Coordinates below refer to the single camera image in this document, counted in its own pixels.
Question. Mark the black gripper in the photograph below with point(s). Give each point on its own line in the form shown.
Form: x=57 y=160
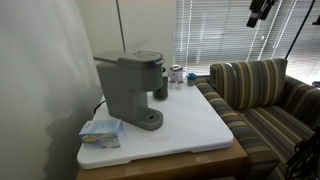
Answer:
x=261 y=5

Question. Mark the grey pod coffee maker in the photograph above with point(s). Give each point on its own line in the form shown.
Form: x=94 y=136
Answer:
x=126 y=90

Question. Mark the coffee pod with foil lid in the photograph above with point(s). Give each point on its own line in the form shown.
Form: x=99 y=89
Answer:
x=180 y=84
x=172 y=84

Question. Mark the black slanted tripod pole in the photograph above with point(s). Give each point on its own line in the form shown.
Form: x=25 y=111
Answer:
x=300 y=28

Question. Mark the white window blinds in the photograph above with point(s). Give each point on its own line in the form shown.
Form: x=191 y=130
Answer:
x=216 y=33

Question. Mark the striped cushion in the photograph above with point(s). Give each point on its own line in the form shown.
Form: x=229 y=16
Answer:
x=250 y=83

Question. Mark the small glass jar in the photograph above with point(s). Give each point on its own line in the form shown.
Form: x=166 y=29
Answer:
x=176 y=73

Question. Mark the striped sofa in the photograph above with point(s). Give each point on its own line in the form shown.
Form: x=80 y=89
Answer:
x=266 y=128

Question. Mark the dark jar with black lid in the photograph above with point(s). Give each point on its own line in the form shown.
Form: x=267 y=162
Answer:
x=161 y=90

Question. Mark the white board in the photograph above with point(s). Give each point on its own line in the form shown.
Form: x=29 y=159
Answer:
x=186 y=123

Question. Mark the thin metal pole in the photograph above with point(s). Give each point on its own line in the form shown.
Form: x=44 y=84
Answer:
x=120 y=26

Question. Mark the black metal stand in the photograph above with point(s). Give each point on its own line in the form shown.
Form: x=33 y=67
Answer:
x=305 y=155

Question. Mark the wooden table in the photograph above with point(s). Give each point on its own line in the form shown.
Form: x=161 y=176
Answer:
x=186 y=166

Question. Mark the blue tea box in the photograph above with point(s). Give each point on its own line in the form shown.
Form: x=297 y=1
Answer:
x=100 y=133

